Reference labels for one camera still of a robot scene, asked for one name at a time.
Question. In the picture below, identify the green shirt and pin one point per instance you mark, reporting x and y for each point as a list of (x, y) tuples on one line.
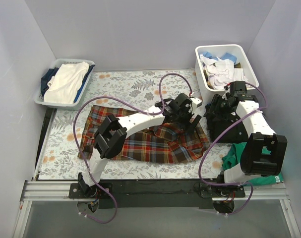
[(233, 158)]

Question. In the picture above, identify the navy blue garment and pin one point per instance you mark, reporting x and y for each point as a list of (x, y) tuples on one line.
[(46, 78)]

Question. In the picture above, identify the plaid long sleeve shirt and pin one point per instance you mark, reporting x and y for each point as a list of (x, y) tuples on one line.
[(165, 144)]

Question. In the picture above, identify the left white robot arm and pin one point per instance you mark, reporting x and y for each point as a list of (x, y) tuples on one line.
[(111, 134)]

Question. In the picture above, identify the floral table mat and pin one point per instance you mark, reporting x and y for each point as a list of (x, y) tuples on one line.
[(142, 89)]

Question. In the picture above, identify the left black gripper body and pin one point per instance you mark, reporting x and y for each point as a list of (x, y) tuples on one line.
[(190, 118)]

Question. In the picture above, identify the white plastic bin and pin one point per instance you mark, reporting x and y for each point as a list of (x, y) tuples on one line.
[(217, 51)]

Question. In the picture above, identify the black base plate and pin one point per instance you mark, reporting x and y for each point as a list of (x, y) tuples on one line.
[(148, 193)]

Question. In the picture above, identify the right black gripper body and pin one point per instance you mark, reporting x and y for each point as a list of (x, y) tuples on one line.
[(215, 109)]

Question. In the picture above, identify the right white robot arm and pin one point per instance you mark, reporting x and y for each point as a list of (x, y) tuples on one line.
[(237, 117)]

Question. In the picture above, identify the white folded garment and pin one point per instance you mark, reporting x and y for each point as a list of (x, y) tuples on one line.
[(66, 83)]

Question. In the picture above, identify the white crumpled clothes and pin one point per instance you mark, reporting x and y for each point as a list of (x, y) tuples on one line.
[(218, 73)]

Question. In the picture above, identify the light blue garment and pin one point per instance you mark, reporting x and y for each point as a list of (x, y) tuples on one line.
[(225, 56)]

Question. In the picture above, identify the aluminium frame rail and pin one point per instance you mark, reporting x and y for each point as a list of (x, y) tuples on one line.
[(60, 190)]

